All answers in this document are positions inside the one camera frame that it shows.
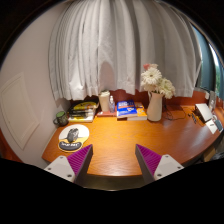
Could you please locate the yellow and white book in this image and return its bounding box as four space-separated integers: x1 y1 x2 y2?
67 115 95 123

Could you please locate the clear spray bottle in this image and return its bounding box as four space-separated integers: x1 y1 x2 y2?
108 95 116 113

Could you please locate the dark grey computer mouse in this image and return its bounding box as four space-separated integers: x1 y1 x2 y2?
66 127 80 144

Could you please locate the white ceramic vase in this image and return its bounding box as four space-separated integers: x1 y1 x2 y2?
146 91 165 123

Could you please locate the white round mouse pad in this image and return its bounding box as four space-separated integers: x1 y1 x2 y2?
57 123 90 153

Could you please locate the blue book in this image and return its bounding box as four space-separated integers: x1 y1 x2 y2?
116 100 139 119

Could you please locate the black cable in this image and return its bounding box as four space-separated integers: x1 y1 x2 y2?
162 103 188 122

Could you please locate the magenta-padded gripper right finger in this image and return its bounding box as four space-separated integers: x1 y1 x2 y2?
134 143 185 186

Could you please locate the dark mug with green inside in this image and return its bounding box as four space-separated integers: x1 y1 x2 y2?
53 110 70 127

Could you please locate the white flat device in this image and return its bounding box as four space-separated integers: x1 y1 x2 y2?
194 102 214 123

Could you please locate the white curtain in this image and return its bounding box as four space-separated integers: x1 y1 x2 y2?
48 0 203 102

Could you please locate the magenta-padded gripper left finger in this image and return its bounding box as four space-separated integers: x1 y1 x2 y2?
43 143 94 186

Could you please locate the white flower bouquet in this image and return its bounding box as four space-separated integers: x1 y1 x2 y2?
139 63 177 100

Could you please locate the red book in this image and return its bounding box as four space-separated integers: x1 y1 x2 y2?
95 110 118 118

